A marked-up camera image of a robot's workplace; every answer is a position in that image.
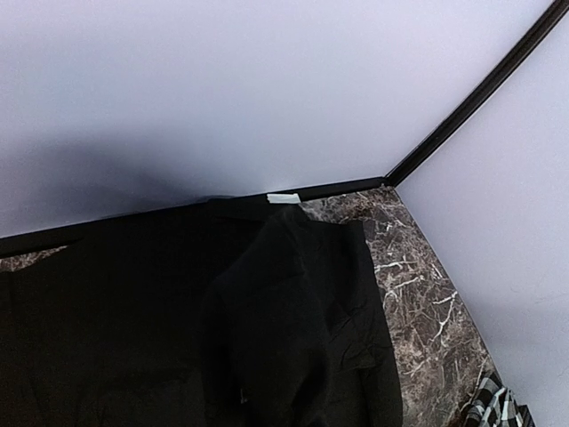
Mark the black long sleeve shirt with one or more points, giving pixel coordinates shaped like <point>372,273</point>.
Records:
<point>231,315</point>

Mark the white tape strip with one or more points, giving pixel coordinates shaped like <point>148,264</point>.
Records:
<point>283,199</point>

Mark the black white plaid shirt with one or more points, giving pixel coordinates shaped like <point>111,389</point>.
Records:
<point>494,405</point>

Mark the right black frame post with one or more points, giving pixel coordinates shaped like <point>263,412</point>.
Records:
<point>500,73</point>

